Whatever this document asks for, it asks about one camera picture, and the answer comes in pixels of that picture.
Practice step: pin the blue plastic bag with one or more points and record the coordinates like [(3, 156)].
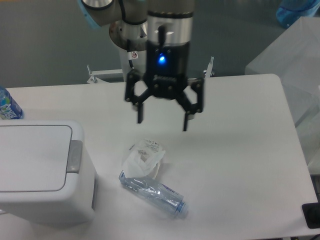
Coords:
[(289, 11)]

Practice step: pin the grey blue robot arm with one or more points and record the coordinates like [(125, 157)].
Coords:
[(156, 36)]

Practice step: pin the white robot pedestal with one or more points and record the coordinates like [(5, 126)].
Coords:
[(132, 60)]

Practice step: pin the crushed clear plastic bottle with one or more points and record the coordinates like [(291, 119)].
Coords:
[(157, 194)]

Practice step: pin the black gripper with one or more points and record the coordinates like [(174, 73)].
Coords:
[(167, 72)]

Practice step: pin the black device at edge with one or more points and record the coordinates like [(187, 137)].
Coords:
[(311, 212)]

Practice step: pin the blue labelled water bottle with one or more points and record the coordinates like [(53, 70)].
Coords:
[(9, 108)]

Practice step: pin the crumpled white plastic bag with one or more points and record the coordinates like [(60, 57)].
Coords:
[(143, 159)]

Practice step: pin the white trash can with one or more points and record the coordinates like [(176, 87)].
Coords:
[(46, 173)]

